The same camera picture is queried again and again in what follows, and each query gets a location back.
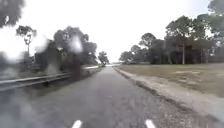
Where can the grey asphalt path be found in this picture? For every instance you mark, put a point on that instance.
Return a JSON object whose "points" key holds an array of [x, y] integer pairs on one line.
{"points": [[103, 96]]}

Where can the tree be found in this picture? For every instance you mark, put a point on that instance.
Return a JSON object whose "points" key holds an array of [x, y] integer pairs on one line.
{"points": [[103, 57]]}

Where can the dry grass field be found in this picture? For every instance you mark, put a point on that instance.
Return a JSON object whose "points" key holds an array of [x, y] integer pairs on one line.
{"points": [[180, 71]]}

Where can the metal guardrail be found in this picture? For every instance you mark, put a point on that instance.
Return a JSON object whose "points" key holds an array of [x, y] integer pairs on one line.
{"points": [[30, 81]]}

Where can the robot's own part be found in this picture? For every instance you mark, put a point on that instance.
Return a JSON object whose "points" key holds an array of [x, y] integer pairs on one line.
{"points": [[150, 124], [76, 124]]}

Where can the pale dirt strip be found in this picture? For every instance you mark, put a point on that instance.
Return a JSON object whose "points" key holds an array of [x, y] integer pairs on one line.
{"points": [[180, 93]]}

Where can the row of trees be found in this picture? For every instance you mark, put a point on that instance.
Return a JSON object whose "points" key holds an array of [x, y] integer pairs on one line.
{"points": [[186, 43], [63, 50]]}

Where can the grass verge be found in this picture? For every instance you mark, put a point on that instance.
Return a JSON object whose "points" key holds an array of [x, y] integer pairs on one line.
{"points": [[60, 83]]}

